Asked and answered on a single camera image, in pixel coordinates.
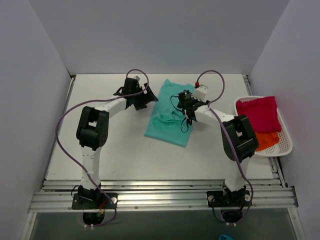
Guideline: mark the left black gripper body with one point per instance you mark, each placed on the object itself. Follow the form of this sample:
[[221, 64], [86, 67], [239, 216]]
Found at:
[[144, 96]]

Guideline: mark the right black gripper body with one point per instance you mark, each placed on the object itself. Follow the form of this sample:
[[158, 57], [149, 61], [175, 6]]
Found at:
[[188, 111]]

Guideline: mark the teal t-shirt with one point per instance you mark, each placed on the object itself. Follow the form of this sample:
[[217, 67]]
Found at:
[[165, 123]]

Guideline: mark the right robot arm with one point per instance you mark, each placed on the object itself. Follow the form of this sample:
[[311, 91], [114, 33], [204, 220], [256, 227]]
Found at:
[[238, 138]]

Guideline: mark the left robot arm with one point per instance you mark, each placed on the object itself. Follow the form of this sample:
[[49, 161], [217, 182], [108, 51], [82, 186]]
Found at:
[[93, 128]]

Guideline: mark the magenta t-shirt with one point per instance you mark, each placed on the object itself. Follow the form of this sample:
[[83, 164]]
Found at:
[[262, 114]]

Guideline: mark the orange t-shirt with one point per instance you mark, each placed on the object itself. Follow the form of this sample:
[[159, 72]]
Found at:
[[266, 140]]

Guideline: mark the white plastic basket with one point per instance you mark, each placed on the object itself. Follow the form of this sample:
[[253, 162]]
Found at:
[[284, 146]]

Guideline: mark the teal object at bottom edge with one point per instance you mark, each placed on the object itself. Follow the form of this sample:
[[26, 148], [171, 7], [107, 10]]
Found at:
[[225, 237]]

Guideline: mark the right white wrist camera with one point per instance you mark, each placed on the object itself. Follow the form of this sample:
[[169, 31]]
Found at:
[[200, 92]]

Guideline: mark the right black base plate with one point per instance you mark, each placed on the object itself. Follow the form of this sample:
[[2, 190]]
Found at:
[[235, 199]]

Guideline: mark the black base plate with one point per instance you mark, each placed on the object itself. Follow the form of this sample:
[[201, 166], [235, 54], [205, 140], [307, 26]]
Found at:
[[235, 199], [94, 202]]

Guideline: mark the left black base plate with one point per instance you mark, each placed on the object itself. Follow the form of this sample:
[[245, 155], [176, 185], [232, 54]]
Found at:
[[94, 202]]

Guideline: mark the aluminium mounting rail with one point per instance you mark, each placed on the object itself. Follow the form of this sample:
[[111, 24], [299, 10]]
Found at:
[[55, 196]]

